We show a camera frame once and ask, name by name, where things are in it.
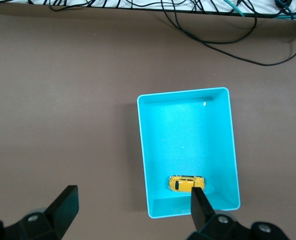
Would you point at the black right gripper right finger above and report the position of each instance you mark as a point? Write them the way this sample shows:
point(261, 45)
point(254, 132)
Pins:
point(200, 210)

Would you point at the yellow toy beetle car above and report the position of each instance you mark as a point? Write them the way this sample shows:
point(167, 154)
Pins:
point(185, 184)

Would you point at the teal plastic box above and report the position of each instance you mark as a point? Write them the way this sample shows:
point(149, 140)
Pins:
point(187, 140)

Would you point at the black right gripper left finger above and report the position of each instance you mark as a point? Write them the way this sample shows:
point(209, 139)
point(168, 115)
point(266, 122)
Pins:
point(63, 207)

